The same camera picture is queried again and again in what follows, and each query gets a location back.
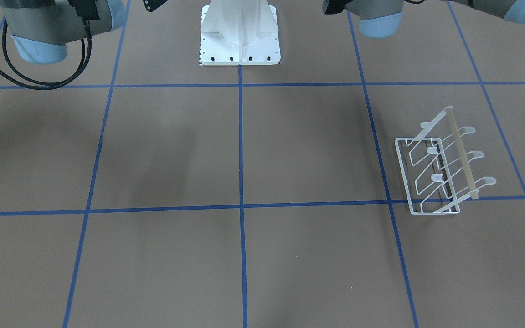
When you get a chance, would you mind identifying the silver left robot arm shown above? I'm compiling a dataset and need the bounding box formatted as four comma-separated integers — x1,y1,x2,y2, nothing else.
322,0,525,39

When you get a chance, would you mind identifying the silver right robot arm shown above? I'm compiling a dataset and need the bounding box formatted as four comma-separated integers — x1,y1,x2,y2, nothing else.
0,0,126,65

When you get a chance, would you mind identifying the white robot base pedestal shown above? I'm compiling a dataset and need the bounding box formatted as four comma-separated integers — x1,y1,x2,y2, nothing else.
199,0,281,66

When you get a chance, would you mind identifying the white wire cup holder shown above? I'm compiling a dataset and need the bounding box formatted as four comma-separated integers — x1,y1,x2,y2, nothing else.
394,106,497,215

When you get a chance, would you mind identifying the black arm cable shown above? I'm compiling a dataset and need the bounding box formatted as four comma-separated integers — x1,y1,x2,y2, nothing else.
0,18,93,90

